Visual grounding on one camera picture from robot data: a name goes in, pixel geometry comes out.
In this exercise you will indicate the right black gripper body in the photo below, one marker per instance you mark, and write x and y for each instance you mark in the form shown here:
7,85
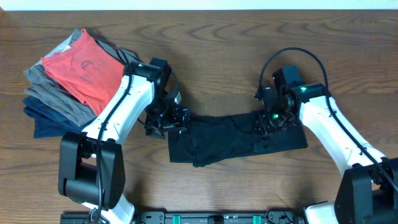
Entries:
275,120

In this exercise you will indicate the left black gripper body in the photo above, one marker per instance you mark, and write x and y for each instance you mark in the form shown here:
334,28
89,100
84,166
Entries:
162,116

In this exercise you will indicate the black t-shirt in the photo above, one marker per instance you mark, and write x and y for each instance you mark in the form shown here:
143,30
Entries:
212,139

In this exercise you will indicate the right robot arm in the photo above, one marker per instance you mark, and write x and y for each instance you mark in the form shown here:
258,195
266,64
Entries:
368,189

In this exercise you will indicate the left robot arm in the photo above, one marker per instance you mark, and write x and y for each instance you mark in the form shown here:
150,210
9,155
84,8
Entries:
91,165

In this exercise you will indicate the folded red t-shirt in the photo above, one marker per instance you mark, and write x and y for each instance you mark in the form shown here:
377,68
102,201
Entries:
86,71

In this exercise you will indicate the folded grey garment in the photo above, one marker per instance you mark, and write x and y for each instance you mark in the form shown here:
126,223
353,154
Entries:
53,95

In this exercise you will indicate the folded navy blue garment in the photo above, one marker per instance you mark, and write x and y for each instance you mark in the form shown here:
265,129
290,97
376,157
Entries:
48,122

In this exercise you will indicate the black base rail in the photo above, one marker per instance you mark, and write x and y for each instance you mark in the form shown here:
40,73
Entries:
268,217

